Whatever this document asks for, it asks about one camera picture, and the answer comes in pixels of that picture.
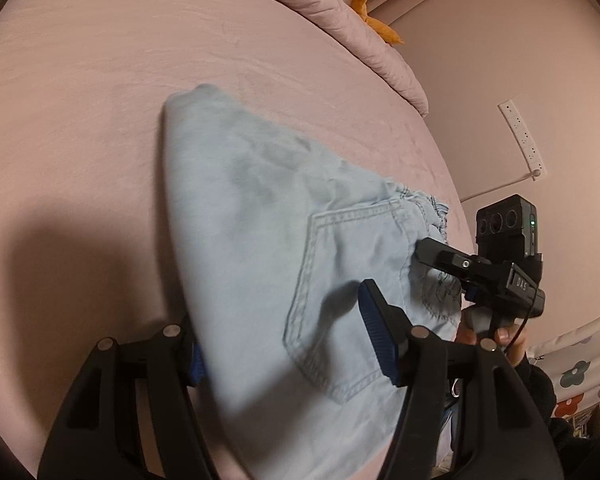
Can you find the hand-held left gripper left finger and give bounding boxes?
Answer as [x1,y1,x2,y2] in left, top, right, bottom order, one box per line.
[37,312,221,480]

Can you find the floral printed white cloth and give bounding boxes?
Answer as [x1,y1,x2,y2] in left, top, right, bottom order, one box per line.
[527,305,600,417]

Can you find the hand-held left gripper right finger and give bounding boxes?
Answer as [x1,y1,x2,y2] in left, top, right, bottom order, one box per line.
[357,279,566,480]

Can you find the light blue denim pants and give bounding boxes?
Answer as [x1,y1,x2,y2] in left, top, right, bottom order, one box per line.
[161,84,463,480]

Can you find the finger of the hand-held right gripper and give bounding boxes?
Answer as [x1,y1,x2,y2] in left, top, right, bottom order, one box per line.
[411,237,477,285]

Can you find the person's black clothing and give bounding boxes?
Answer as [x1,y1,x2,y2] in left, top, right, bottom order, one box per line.
[545,410,600,480]

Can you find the pink bed sheet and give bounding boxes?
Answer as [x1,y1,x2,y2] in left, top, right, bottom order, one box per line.
[0,0,473,480]

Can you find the pink quilt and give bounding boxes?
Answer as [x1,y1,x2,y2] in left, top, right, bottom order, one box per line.
[185,0,428,118]

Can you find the white power cable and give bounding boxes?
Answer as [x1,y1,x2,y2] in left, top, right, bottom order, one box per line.
[460,172,538,206]

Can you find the person's right hand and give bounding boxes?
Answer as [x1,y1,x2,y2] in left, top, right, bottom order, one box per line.
[454,322,528,368]

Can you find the person's right forearm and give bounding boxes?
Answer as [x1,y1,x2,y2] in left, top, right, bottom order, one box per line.
[510,360,557,422]

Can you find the black cable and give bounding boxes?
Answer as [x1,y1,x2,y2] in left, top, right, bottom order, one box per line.
[500,300,540,353]

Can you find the white power strip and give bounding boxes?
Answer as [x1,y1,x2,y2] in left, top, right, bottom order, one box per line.
[497,101,548,181]

